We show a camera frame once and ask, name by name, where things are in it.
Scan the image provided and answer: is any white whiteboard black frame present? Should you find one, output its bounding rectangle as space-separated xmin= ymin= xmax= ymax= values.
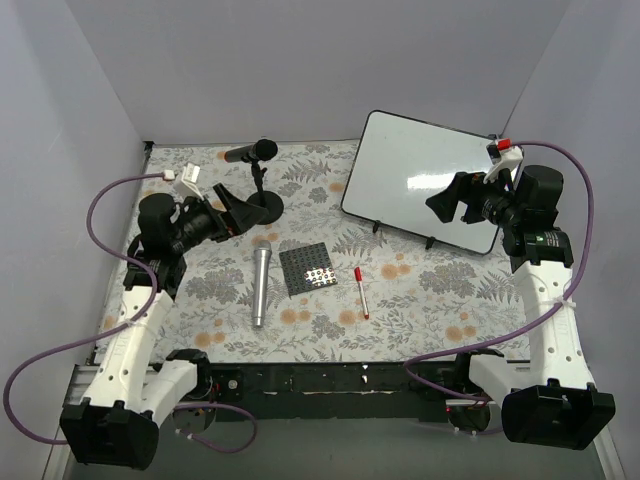
xmin=341 ymin=110 xmax=498 ymax=255

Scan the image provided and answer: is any red white marker pen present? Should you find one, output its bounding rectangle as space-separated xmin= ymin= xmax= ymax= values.
xmin=354 ymin=267 xmax=370 ymax=320

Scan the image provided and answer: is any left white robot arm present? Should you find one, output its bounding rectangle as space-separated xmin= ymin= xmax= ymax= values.
xmin=60 ymin=184 xmax=267 ymax=470

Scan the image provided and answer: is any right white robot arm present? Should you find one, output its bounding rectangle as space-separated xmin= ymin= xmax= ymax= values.
xmin=426 ymin=165 xmax=616 ymax=450

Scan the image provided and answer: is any black microphone stand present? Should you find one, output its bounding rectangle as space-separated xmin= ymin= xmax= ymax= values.
xmin=247 ymin=161 xmax=284 ymax=225

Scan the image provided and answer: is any silver microphone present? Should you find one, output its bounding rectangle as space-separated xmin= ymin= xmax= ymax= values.
xmin=252 ymin=240 xmax=272 ymax=328

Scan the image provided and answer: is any black perforated plate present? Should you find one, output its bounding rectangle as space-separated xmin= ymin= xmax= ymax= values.
xmin=279 ymin=243 xmax=338 ymax=297

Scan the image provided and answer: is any floral table mat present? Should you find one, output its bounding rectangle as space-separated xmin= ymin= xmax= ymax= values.
xmin=93 ymin=142 xmax=531 ymax=364

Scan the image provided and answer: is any black base bar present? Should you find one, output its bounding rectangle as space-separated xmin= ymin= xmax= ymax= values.
xmin=199 ymin=362 xmax=481 ymax=424

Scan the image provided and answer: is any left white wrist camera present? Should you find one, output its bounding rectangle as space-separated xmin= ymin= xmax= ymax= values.
xmin=174 ymin=163 xmax=204 ymax=200

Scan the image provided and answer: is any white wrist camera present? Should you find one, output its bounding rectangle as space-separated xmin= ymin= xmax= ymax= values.
xmin=174 ymin=163 xmax=204 ymax=200
xmin=483 ymin=139 xmax=524 ymax=184

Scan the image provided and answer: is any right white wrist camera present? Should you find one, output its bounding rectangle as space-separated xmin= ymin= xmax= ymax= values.
xmin=483 ymin=139 xmax=524 ymax=184

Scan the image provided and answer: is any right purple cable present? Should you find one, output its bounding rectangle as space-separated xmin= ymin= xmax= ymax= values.
xmin=402 ymin=141 xmax=595 ymax=436

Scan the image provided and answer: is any purple cable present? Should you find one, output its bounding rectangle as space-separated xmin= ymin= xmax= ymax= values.
xmin=402 ymin=141 xmax=595 ymax=436
xmin=2 ymin=171 xmax=259 ymax=455

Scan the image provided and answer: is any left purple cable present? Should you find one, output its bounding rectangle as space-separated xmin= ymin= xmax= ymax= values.
xmin=2 ymin=171 xmax=259 ymax=455

